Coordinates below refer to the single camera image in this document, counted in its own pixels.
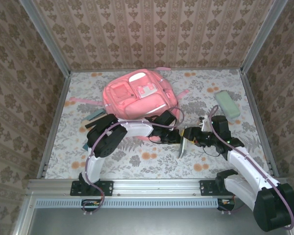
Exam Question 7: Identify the slate teal notebook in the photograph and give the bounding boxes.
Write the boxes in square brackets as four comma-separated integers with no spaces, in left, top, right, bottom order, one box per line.
[177,136,189,159]

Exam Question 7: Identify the pale green pencil case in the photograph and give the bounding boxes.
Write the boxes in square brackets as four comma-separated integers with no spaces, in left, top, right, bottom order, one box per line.
[215,90,241,120]

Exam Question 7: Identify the pink school backpack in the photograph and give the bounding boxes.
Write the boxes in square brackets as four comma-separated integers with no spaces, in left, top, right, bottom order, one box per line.
[69,66,190,147]

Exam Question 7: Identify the dark blue book black spine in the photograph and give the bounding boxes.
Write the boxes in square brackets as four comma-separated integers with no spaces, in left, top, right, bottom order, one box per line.
[82,109,106,129]

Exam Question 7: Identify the floral tablecloth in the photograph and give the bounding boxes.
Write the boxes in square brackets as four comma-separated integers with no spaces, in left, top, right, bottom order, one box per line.
[45,70,272,179]

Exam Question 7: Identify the grey metal sheet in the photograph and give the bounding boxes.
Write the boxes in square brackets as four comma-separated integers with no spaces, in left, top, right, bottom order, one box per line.
[26,197,292,235]

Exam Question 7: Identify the aluminium side rail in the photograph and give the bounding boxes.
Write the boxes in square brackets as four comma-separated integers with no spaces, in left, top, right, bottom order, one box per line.
[36,70,72,179]
[240,70,280,179]

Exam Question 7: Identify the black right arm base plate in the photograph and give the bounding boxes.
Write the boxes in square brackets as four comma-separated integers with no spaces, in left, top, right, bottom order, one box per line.
[199,180,222,196]

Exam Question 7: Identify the aluminium front rail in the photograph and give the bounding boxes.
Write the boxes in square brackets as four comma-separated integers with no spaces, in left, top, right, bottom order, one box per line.
[26,178,293,198]

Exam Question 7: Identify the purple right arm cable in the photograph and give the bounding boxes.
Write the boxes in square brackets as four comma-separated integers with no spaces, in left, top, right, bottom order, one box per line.
[209,104,294,231]

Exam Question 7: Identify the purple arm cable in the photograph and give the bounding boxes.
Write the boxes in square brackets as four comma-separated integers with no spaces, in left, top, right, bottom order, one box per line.
[209,104,294,231]
[84,106,186,217]

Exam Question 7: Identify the small controller board with wires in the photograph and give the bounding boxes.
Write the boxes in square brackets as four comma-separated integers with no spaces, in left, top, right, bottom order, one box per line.
[217,197,236,212]
[81,198,101,213]

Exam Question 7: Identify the grey slotted cable duct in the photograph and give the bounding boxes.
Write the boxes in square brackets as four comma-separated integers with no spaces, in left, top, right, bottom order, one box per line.
[35,198,222,209]

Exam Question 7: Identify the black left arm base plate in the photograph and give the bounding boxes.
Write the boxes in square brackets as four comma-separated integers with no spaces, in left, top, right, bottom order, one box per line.
[71,180,114,196]

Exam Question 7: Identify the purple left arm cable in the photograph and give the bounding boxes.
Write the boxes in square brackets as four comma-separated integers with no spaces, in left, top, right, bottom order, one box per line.
[84,106,186,217]

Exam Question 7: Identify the aluminium frame post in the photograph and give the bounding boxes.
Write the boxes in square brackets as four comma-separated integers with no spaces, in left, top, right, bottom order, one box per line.
[19,0,72,77]
[240,0,289,75]

